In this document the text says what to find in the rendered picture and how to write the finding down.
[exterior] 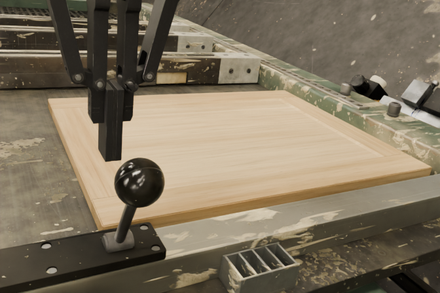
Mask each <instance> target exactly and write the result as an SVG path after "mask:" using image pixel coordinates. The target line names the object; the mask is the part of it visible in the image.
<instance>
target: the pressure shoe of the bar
mask: <svg viewBox="0 0 440 293"><path fill-rule="evenodd" d="M186 78H187V73H157V74H156V84H180V83H186Z"/></svg>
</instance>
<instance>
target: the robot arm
mask: <svg viewBox="0 0 440 293"><path fill-rule="evenodd" d="M46 1H47V5H48V9H49V12H50V16H51V19H52V23H53V26H54V30H55V34H56V38H57V41H58V45H59V47H60V52H61V55H62V59H63V62H64V67H65V71H66V73H67V75H68V76H69V78H70V79H71V81H72V82H73V83H74V84H82V85H85V86H87V87H88V115H89V117H90V119H91V121H92V123H93V124H98V150H99V152H100V154H101V155H102V157H103V159H104V161H105V162H111V161H119V160H122V127H123V122H127V121H131V119H132V117H133V108H134V107H133V105H134V92H136V91H137V90H138V88H139V86H138V85H139V84H142V83H144V82H152V81H154V79H155V77H156V74H157V71H158V67H159V64H160V61H161V57H162V54H163V51H164V47H165V44H166V41H167V38H168V34H169V32H170V28H171V25H172V21H173V18H174V14H175V10H176V8H177V4H178V2H179V1H180V0H155V2H154V5H153V9H152V11H151V15H150V18H149V23H148V25H147V29H146V32H145V36H144V39H143V43H142V46H141V50H140V53H139V57H138V34H139V13H140V11H141V5H142V0H117V7H118V15H117V63H116V79H117V81H116V80H107V51H108V26H109V9H110V7H111V0H86V3H87V69H86V68H84V67H83V64H82V61H81V56H80V53H79V48H78V45H77V40H76V37H75V32H74V29H73V24H72V21H71V17H70V14H69V9H68V6H67V1H66V0H46Z"/></svg>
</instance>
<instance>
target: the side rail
mask: <svg viewBox="0 0 440 293"><path fill-rule="evenodd" d="M66 1H67V6H68V9H69V10H79V11H87V3H86V0H66ZM0 7H22V8H35V9H48V5H47V1H46V0H0ZM109 12H113V13H118V7H117V1H111V7H110V9H109Z"/></svg>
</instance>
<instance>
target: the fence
mask: <svg viewBox="0 0 440 293"><path fill-rule="evenodd" d="M436 218H440V174H437V175H430V176H427V177H420V178H417V179H410V180H406V181H400V182H393V183H390V184H383V185H379V186H373V187H369V188H363V189H359V190H352V191H349V192H342V193H338V194H332V195H328V196H322V197H318V198H312V199H305V200H301V201H295V202H291V203H284V204H281V205H275V206H270V207H264V208H260V209H254V210H250V211H244V212H240V213H233V214H229V215H223V216H217V217H213V218H207V219H203V220H196V221H192V222H186V223H182V224H176V225H172V226H165V227H161V228H155V231H156V233H157V234H158V236H159V238H160V240H161V241H162V243H163V245H164V246H165V248H166V257H165V259H163V260H158V261H155V262H149V263H146V264H141V265H138V266H132V267H128V268H124V269H119V270H115V271H110V272H107V273H102V274H98V275H93V276H89V277H85V278H81V279H76V280H72V281H68V282H64V283H59V284H54V285H50V286H45V287H42V288H36V289H33V290H28V291H25V292H19V293H162V292H166V291H169V290H173V289H176V288H181V287H184V286H189V285H191V284H196V283H200V282H203V281H207V280H210V279H214V278H218V277H219V273H220V269H221V262H222V257H223V255H226V254H230V253H234V252H238V251H241V250H246V249H252V248H255V247H260V246H263V245H267V244H271V243H276V242H279V243H280V245H281V246H282V247H283V248H284V249H285V250H286V251H287V252H288V253H289V254H290V255H291V256H292V257H296V256H300V255H303V254H307V253H310V252H314V251H317V250H322V249H326V248H329V247H334V246H337V245H341V244H344V243H348V242H351V241H355V240H358V239H363V238H366V237H370V236H373V235H378V234H380V233H385V232H389V231H392V230H396V229H400V228H404V227H407V226H412V225H414V224H419V223H421V222H426V221H429V220H433V219H436Z"/></svg>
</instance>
